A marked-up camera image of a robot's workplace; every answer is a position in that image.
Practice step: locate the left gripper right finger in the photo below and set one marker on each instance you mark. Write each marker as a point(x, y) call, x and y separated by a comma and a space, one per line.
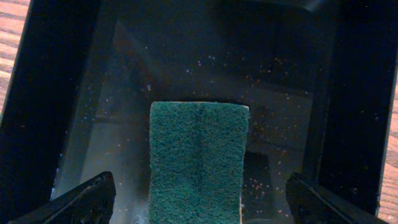
point(311, 203)

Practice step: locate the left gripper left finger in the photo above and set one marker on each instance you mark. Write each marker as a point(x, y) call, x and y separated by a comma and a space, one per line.
point(91, 202)

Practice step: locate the green yellow sponge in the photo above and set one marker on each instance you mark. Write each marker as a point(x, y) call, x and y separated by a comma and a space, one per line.
point(196, 161)

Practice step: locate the black rectangular tray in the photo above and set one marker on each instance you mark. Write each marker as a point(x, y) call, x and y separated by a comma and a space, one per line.
point(317, 77)

